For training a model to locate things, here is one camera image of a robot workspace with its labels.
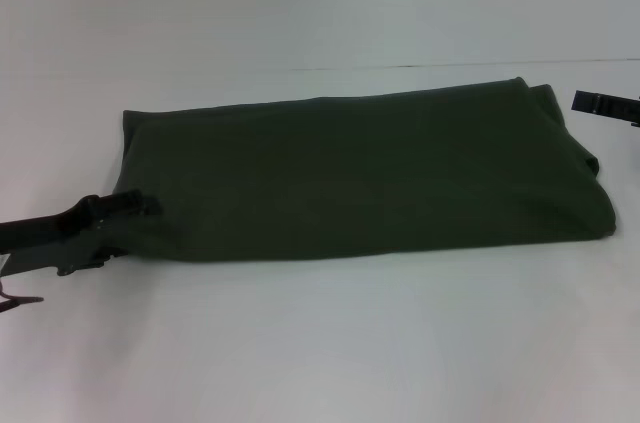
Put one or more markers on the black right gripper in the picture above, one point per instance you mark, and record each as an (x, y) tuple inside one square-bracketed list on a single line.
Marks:
[(620, 110)]

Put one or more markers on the dark green shirt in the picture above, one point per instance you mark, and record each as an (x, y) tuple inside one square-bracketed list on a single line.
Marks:
[(350, 173)]

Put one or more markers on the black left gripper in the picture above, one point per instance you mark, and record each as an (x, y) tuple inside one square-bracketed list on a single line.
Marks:
[(55, 238)]

